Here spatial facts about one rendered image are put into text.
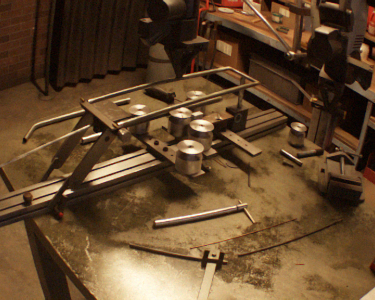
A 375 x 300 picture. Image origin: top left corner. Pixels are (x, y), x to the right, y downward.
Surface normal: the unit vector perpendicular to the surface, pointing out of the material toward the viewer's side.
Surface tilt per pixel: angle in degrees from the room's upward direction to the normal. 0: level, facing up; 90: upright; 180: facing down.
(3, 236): 0
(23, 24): 90
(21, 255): 0
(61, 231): 0
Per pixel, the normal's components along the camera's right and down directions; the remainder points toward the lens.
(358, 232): 0.11, -0.86
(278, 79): -0.77, 0.25
